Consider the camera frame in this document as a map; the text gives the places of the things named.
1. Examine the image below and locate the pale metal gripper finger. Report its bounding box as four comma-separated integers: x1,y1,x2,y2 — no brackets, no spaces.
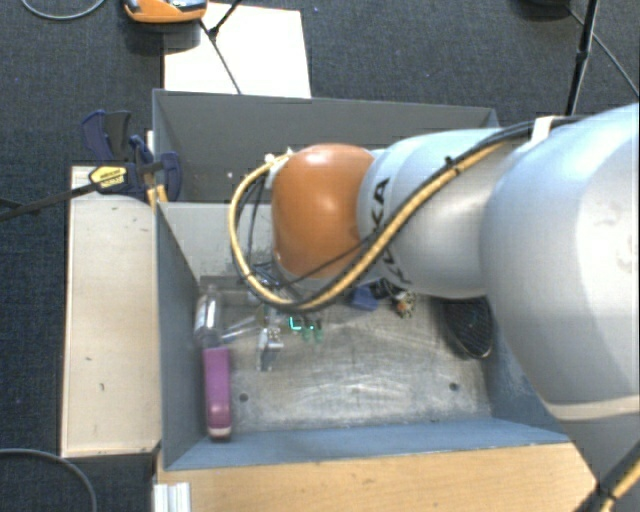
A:
220,318,263,344
256,328,285,374

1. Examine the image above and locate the grey metal bin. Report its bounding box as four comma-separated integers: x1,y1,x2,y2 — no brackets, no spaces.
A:
151,88,572,473

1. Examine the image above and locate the black mesh object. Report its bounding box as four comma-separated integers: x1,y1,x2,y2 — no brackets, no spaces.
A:
443,296,495,361

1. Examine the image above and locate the pale wood board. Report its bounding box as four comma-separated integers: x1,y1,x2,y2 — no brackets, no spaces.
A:
60,166,164,459

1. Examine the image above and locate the small blue object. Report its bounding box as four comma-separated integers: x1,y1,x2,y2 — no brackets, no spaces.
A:
346,285,381,312

